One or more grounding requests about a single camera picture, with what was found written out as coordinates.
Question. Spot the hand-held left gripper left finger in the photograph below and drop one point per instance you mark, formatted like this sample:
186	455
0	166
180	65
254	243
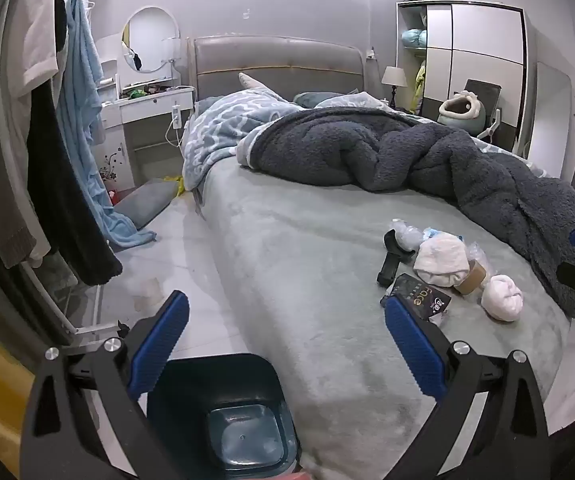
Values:
167	330

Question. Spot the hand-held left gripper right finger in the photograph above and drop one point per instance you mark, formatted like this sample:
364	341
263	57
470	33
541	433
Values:
410	345

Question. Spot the black packet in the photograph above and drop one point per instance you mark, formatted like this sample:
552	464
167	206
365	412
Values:
420	294

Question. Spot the dark teal trash bin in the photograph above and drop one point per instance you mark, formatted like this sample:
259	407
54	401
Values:
227	380

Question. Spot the white tissue ball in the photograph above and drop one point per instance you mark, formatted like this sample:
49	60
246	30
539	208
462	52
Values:
502	297

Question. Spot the black plastic tool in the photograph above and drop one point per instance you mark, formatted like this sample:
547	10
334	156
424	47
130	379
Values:
390	265

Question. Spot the white cloth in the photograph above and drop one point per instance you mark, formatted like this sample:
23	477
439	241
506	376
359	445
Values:
440	260

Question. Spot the brown tape roll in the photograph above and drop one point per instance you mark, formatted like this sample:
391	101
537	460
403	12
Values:
472	277

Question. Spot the crushed clear plastic bottle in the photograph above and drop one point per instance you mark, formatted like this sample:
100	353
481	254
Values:
407	232

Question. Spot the white clothes rack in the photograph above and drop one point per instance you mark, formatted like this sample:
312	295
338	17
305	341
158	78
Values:
87	330

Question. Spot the grey floor cushion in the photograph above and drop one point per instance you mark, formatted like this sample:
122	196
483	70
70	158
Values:
147	200

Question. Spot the bed with grey sheet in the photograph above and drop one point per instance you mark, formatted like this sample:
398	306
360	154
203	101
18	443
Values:
292	260

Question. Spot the yellow plastic bag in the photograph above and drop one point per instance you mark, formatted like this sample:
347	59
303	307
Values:
173	182

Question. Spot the black hanging garment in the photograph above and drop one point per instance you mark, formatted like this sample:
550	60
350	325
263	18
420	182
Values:
67	210

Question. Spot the cream and teal plush bed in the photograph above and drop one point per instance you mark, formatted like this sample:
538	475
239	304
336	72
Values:
462	115

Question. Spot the dark grey fleece blanket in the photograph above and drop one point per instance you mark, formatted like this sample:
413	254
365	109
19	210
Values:
417	160

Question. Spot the blue patterned duvet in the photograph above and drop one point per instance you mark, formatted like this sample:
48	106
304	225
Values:
222	125

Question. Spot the white power strip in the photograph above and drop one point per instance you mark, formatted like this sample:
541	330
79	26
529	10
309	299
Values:
176	115

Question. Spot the grey knit sweater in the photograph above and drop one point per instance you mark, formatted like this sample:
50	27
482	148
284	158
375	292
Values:
7	185

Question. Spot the white vanity desk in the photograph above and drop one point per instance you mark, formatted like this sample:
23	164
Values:
137	110

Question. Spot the yellow green garment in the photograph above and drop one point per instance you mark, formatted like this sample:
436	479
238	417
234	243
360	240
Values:
420	82

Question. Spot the white wardrobe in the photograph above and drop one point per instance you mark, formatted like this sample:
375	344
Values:
482	35

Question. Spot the light blue robe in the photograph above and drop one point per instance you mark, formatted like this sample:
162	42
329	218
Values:
82	110

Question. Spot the bedside lamp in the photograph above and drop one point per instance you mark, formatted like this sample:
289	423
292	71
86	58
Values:
394	76

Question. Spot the teal pillow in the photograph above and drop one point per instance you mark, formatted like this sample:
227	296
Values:
312	99

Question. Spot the light blue bedding bundle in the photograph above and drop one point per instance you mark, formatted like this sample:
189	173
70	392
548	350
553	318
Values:
414	39

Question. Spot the grey padded headboard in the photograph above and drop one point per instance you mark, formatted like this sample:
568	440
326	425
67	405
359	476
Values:
277	60

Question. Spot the white hanging shirt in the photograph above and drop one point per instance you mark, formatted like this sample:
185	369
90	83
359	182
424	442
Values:
37	35

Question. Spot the round wall mirror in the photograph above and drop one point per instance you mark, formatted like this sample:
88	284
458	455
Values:
152	35

